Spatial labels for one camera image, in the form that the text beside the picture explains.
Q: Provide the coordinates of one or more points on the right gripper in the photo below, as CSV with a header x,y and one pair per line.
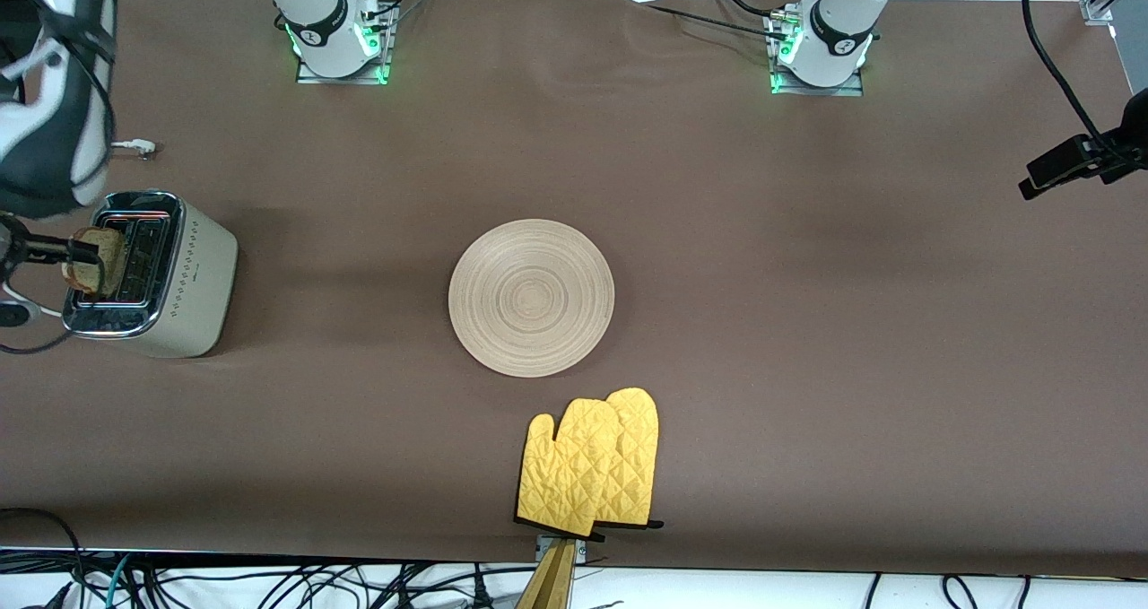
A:
x,y
45,249

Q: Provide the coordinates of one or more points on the slice of bread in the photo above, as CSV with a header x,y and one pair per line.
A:
x,y
109,264

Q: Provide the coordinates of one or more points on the round pale wooden plate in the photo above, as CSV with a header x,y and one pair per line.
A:
x,y
531,298

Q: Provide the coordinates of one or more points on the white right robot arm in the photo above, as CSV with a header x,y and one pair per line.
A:
x,y
323,17

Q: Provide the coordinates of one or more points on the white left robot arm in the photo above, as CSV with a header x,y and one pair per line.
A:
x,y
843,17

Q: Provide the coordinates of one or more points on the chrome and beige toaster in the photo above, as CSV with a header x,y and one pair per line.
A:
x,y
193,277

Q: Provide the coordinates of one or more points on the yellow quilted oven mitt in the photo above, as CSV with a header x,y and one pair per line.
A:
x,y
574,465
639,448

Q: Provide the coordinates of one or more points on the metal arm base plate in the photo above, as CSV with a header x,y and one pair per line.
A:
x,y
856,89
387,44

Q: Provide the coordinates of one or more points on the small metal table bracket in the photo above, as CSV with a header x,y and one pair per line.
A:
x,y
541,546

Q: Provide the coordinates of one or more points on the black camera clamp mount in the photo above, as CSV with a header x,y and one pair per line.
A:
x,y
1067,165

